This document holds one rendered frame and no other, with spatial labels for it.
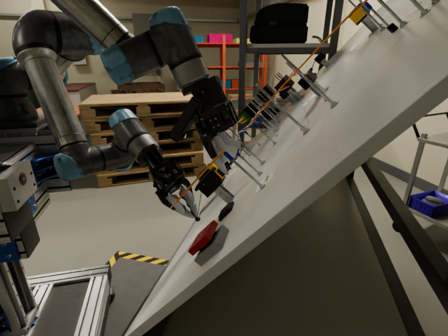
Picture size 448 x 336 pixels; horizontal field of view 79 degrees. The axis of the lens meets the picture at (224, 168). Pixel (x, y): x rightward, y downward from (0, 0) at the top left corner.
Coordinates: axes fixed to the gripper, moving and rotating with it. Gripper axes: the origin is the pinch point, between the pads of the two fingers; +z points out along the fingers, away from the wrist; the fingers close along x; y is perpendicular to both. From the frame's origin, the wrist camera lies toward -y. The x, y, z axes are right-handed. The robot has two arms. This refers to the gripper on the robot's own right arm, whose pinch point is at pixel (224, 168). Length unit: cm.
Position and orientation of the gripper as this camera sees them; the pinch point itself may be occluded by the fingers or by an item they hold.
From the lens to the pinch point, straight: 65.0
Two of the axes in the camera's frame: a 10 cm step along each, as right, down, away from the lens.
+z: 4.1, 8.9, 2.2
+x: 2.0, -3.2, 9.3
